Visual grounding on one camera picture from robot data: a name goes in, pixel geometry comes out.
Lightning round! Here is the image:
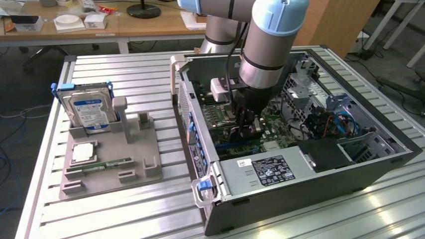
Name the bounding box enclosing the silver CPU chip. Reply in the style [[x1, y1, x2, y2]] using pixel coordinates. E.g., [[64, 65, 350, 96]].
[[72, 143, 96, 165]]

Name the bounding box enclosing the blue floor cable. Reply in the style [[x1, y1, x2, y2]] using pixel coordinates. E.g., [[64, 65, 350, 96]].
[[0, 117, 27, 212]]

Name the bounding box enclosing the silver chipset heat sink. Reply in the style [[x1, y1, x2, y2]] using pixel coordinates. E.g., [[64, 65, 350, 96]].
[[262, 141, 284, 152]]

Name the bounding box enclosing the white paper stack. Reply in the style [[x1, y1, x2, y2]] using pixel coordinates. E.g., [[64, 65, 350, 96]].
[[180, 11, 209, 30]]

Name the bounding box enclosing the black power connector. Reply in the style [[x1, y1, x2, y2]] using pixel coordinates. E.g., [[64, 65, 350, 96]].
[[288, 112, 333, 140]]

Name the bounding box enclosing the hard disk with blue bracket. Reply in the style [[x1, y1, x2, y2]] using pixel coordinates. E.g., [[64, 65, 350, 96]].
[[49, 79, 116, 136]]

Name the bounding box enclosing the wooden cabinet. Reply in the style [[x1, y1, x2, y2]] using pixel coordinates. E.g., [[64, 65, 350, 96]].
[[292, 0, 381, 58]]

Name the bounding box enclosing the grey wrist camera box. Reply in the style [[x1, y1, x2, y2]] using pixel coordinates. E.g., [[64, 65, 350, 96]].
[[210, 77, 246, 103]]

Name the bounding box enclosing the grey metal drive bracket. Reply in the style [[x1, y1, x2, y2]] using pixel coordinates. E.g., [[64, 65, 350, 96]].
[[336, 129, 400, 164]]

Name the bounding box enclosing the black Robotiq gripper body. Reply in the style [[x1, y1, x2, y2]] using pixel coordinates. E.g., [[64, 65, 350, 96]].
[[230, 85, 277, 112]]

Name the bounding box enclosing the blue wire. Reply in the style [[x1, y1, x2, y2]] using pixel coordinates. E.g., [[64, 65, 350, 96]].
[[334, 110, 362, 137]]

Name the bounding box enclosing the small white labelled box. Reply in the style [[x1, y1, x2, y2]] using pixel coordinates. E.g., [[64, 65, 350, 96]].
[[83, 13, 109, 30]]

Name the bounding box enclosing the open black PC case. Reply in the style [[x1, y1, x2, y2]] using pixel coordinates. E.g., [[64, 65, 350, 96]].
[[169, 48, 425, 237]]

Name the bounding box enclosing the CPU socket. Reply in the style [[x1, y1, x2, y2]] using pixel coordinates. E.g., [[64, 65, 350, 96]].
[[221, 104, 237, 122]]

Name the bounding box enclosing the silver metal disk bay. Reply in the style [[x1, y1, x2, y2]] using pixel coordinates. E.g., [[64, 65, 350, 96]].
[[281, 56, 336, 125]]

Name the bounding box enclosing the red wire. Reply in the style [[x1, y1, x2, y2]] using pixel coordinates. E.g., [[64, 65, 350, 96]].
[[324, 115, 353, 136]]

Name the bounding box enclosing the grey plastic parts rack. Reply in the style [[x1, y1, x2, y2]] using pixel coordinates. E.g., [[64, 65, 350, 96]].
[[59, 96, 164, 201]]

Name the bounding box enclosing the graphics card with silver bracket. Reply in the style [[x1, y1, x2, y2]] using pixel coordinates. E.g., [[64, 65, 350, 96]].
[[212, 124, 265, 150]]

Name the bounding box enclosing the white box with black lid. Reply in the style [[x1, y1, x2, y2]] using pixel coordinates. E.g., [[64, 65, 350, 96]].
[[9, 15, 45, 32]]

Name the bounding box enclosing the green RAM stick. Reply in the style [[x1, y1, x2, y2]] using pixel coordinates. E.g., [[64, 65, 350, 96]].
[[65, 159, 132, 174]]

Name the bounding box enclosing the white metal table frame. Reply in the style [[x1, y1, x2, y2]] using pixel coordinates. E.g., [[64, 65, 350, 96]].
[[364, 0, 425, 68]]

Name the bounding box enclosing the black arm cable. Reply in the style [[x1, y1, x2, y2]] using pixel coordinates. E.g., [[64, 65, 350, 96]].
[[225, 21, 249, 100]]

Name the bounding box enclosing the green motherboard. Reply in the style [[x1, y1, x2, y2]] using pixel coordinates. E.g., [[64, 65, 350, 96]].
[[196, 83, 300, 161]]

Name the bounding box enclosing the grey power supply unit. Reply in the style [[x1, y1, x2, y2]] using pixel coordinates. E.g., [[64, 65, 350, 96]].
[[217, 145, 316, 197]]

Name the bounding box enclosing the black round lamp base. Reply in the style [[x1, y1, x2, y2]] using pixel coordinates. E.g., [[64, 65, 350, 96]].
[[126, 0, 162, 19]]

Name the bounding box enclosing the light wooden desk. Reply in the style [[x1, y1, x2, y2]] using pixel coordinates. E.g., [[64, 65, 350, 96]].
[[0, 0, 120, 54], [118, 0, 300, 48]]

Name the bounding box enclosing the white box with red button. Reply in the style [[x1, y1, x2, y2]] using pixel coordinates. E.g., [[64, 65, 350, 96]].
[[352, 31, 372, 54]]

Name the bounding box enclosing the white round holder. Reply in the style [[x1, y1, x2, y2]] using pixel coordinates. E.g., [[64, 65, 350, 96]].
[[53, 14, 87, 33]]

